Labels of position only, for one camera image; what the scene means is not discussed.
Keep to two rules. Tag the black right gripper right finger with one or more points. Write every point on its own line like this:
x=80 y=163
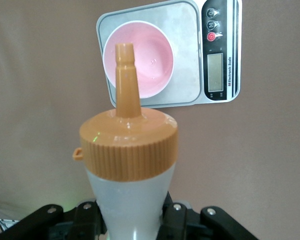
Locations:
x=190 y=225

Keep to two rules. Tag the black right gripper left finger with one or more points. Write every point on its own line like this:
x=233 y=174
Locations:
x=65 y=225

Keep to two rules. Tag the translucent sauce bottle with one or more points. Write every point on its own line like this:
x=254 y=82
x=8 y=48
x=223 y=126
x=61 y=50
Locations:
x=130 y=150

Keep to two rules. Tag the pink plastic cup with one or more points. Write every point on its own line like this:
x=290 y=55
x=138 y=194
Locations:
x=152 y=62

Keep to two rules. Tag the silver digital kitchen scale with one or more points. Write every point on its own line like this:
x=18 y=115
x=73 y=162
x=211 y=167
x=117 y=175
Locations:
x=185 y=50

